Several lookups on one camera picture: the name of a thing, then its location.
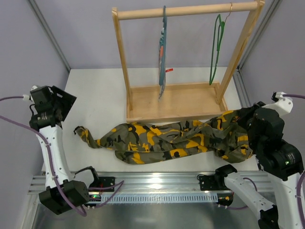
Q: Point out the green wire hanger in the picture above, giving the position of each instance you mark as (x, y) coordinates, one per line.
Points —
(218, 34)

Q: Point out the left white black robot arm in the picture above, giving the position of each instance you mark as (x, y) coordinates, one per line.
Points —
(62, 192)

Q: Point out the patterned folded garment on hanger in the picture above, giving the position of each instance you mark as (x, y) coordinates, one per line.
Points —
(162, 88)

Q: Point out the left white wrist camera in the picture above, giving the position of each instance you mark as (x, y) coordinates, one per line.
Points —
(37, 94)

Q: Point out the camouflage yellow green trousers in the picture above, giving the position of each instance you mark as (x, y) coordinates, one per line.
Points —
(139, 143)

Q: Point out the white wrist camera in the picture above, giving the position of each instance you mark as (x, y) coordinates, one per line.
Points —
(282, 104)
(37, 94)

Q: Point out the slotted grey cable duct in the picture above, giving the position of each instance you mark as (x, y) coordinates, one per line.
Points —
(164, 198)

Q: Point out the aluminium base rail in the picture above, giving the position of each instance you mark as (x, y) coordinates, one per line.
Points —
(157, 182)

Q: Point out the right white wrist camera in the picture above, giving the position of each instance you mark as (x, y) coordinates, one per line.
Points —
(282, 104)

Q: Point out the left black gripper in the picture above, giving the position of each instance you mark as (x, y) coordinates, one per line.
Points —
(61, 102)

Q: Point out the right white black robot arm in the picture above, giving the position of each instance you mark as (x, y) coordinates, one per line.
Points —
(279, 159)

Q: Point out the wooden clothes rack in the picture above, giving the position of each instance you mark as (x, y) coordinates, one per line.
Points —
(201, 100)

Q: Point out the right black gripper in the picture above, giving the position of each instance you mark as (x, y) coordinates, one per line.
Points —
(244, 115)

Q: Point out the blue plastic hanger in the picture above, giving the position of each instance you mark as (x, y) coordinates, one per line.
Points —
(162, 49)

